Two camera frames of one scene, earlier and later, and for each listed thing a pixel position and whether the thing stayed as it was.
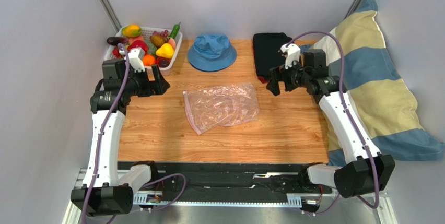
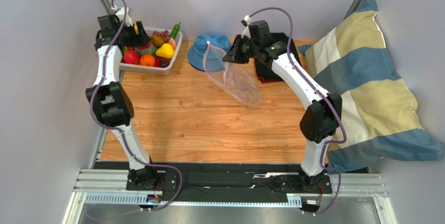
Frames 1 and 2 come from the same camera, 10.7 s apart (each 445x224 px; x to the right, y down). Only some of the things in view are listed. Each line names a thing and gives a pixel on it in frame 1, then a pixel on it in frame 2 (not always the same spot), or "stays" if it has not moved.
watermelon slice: x=172 y=41 stays
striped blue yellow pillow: x=356 y=50 stays
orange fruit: x=148 y=59 stays
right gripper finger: x=273 y=84 -> x=241 y=54
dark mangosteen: x=164 y=62 stays
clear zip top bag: x=228 y=104 -> x=237 y=80
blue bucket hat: x=211 y=52 stays
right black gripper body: x=281 y=80 -> x=238 y=49
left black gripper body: x=138 y=84 -> x=128 y=36
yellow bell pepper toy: x=166 y=50 stays
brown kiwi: x=157 y=40 stays
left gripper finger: x=160 y=85 -> x=142 y=37
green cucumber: x=175 y=30 stays
